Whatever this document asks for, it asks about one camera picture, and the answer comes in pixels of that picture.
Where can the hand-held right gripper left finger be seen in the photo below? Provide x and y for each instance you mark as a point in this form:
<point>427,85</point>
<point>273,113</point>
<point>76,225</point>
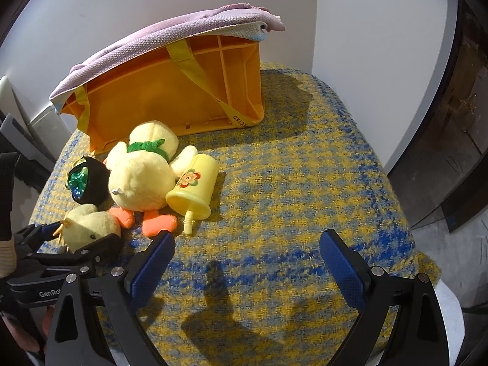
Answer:
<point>152,267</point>

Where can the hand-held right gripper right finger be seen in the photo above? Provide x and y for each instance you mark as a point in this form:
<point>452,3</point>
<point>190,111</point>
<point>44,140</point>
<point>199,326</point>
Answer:
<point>341,270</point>

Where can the pink cloth basket liner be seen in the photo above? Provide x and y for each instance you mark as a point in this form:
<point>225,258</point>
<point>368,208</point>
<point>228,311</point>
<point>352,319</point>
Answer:
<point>152,38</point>

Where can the dark wooden door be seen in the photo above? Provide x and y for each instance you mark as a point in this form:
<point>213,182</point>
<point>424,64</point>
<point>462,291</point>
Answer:
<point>457,103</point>

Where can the yellow and blue woven blanket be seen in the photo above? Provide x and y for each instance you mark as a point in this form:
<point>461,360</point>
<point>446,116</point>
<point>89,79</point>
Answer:
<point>286,183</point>

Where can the person's left hand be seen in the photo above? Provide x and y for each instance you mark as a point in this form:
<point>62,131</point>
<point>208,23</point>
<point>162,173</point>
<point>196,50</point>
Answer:
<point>11,331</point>

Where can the grey metal panel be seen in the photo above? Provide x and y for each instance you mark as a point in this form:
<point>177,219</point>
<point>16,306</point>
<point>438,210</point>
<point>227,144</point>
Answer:
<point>44,125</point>

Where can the black toy with green sequins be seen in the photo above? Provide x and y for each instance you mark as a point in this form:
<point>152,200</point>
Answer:
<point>95,183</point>

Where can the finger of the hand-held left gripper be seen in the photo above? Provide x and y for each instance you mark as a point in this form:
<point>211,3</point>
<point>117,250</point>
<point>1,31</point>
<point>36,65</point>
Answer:
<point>105,247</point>
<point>47,231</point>

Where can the small yellow chick plush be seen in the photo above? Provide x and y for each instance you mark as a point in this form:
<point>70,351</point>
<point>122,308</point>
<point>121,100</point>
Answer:
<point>87,228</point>

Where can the beige cushion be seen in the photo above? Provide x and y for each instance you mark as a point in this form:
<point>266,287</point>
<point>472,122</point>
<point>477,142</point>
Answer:
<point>7,95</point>

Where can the large yellow duck plush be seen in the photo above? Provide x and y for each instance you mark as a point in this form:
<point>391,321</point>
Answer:
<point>141,175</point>

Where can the orange plastic basket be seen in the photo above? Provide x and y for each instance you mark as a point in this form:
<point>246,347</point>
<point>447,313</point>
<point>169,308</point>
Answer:
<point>160,95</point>

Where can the yellow flower print straw cup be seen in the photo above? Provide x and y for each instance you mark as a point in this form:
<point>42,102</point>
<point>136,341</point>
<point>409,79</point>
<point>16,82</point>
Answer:
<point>194,186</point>

